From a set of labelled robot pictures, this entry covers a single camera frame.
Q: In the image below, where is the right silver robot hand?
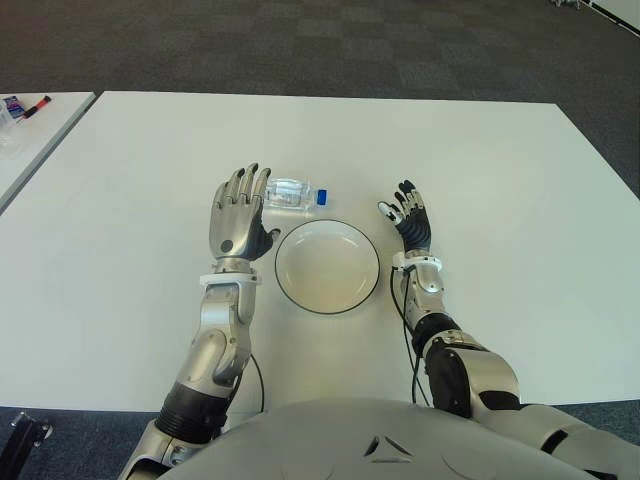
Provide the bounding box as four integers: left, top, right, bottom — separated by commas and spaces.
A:
377, 178, 434, 256

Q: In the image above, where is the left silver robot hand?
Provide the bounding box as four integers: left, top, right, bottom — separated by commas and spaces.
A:
208, 162, 282, 261

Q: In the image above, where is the clear water bottle blue cap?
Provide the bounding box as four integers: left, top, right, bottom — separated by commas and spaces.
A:
262, 177, 332, 219

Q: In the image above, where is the white plate black rim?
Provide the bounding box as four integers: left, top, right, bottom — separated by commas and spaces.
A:
273, 219, 381, 316

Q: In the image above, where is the white side table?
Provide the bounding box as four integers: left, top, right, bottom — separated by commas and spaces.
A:
0, 91, 97, 214

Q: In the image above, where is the grey robot torso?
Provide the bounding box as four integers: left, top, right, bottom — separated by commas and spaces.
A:
164, 397, 596, 480

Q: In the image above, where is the red black marker pen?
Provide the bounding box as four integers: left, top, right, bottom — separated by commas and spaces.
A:
16, 94, 53, 121

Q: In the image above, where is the clear plastic container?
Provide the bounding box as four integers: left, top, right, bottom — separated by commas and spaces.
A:
0, 107, 19, 157

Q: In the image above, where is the white board panel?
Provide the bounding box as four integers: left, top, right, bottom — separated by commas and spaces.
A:
582, 0, 640, 34

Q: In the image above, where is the black metal stand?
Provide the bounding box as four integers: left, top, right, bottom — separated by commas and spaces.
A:
0, 410, 54, 480

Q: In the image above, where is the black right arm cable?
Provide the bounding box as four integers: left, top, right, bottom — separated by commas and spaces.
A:
389, 264, 434, 407

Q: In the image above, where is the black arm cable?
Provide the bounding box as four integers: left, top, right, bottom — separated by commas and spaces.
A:
389, 264, 434, 407
248, 352, 266, 414

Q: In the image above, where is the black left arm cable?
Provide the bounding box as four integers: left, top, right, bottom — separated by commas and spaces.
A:
248, 352, 266, 414

